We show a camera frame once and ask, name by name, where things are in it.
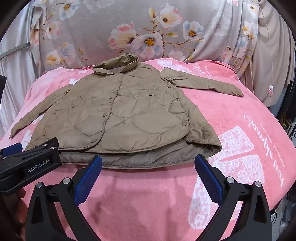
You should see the pink printed blanket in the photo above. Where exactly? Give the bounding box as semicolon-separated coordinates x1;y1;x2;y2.
0;58;296;241

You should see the white cord with switch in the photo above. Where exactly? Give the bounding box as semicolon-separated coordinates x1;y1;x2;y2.
259;0;276;110

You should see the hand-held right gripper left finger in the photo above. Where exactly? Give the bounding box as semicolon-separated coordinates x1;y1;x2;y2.
24;155;103;241

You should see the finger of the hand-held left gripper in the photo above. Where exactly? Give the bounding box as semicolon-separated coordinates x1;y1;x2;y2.
6;137;60;163
0;142;23;161

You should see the grey strap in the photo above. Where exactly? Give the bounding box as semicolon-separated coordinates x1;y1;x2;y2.
0;42;32;60

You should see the khaki quilted jacket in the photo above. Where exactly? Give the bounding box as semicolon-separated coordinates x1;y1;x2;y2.
9;53;245;170

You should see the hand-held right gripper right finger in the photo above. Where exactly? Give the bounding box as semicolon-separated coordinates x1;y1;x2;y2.
195;154;273;241

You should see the grey floral quilt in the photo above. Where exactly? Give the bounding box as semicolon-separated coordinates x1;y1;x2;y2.
30;0;260;70

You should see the grey curtain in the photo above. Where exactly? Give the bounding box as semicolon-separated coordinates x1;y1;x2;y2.
0;5;45;139

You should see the person's left hand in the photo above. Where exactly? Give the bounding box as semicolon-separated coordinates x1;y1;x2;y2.
0;188;30;241

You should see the beige curtain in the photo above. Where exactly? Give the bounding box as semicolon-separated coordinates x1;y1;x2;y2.
245;7;296;116

